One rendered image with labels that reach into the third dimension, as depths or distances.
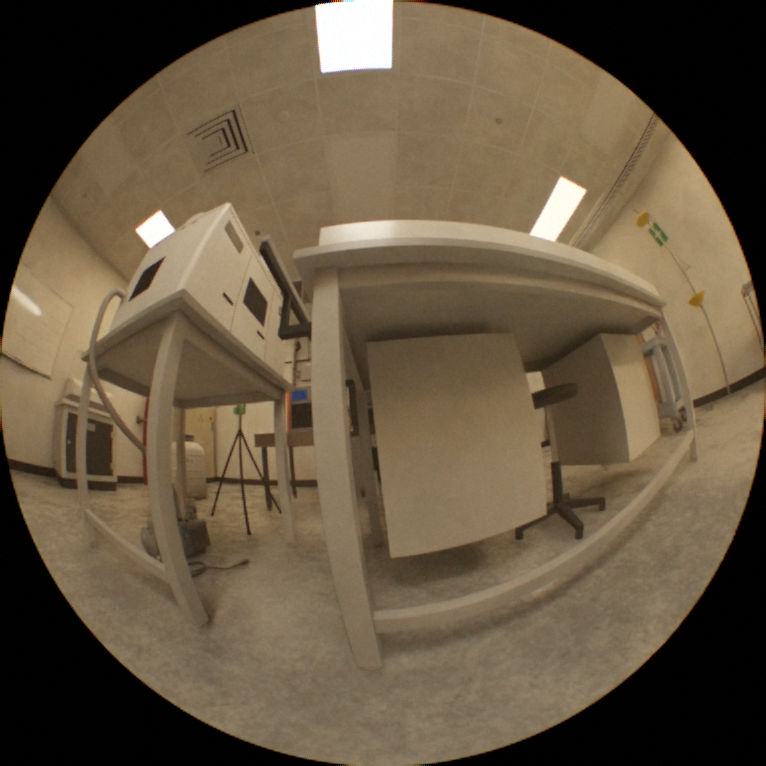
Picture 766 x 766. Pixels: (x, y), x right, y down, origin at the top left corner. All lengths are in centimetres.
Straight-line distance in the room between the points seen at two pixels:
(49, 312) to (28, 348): 49
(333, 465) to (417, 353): 43
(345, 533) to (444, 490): 34
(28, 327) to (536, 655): 405
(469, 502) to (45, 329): 396
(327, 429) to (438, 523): 42
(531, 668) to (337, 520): 50
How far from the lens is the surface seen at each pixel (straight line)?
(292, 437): 197
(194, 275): 81
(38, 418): 354
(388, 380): 62
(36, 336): 363
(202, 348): 77
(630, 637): 66
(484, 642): 64
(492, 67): 261
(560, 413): 150
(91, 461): 300
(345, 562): 39
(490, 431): 67
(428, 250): 50
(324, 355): 38
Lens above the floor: 50
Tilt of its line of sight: 17 degrees up
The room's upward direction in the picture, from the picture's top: 7 degrees counter-clockwise
